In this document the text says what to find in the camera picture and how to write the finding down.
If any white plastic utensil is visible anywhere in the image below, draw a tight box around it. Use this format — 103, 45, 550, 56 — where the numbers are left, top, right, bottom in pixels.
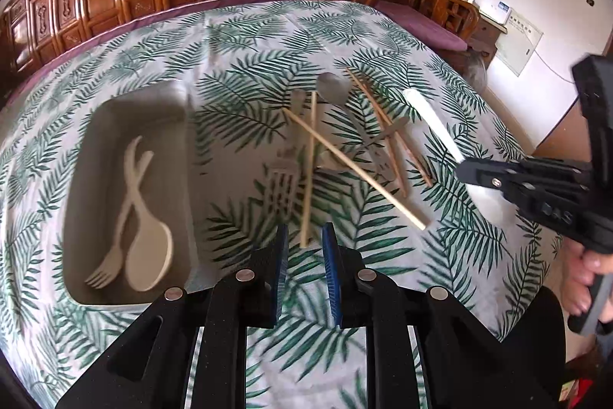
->
403, 88, 466, 161

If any white wall panel box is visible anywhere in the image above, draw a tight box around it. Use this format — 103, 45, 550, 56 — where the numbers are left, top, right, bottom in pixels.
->
493, 9, 545, 78

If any white desk device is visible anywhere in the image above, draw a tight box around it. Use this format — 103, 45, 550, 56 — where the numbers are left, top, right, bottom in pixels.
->
479, 0, 512, 25

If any metal fork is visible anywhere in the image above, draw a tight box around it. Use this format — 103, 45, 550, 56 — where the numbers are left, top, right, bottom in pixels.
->
263, 90, 307, 220

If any person's right hand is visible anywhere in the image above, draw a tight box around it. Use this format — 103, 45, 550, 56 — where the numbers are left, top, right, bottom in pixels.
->
560, 242, 613, 320

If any large metal spoon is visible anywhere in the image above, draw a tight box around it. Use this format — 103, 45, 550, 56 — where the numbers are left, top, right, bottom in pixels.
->
317, 72, 400, 182

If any green leaf print tablecloth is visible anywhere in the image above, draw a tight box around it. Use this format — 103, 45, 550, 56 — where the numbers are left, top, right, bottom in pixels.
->
0, 0, 564, 409

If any short purple seat cushion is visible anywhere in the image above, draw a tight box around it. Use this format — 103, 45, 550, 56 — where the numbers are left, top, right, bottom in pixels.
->
378, 0, 469, 53

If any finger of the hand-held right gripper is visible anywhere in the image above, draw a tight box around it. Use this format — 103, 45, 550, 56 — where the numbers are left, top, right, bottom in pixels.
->
456, 157, 595, 192
503, 187, 593, 243

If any wooden side table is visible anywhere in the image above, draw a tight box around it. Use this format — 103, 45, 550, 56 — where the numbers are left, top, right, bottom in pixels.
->
472, 13, 499, 67

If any light bamboo chopstick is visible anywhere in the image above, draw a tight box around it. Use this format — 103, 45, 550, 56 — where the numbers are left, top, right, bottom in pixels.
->
300, 91, 318, 248
282, 107, 427, 231

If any rectangular metal tray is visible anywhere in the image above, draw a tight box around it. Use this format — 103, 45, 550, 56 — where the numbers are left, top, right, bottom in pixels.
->
62, 83, 199, 307

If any colourful packaging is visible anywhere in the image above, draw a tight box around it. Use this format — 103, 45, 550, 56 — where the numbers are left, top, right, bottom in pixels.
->
562, 358, 605, 409

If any cream plastic fork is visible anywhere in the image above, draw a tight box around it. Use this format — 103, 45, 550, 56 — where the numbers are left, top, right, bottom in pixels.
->
85, 151, 155, 291

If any long purple seat cushion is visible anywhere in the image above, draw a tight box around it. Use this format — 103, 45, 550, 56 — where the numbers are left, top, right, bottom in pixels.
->
0, 0, 298, 113

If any cream plastic spoon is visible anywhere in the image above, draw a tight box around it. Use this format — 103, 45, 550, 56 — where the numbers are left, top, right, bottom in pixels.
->
123, 136, 174, 293

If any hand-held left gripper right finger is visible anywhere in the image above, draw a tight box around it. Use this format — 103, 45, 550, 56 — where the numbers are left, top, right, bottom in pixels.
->
322, 223, 542, 409

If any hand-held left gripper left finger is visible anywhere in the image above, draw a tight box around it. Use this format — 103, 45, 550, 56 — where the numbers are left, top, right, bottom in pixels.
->
55, 223, 289, 409

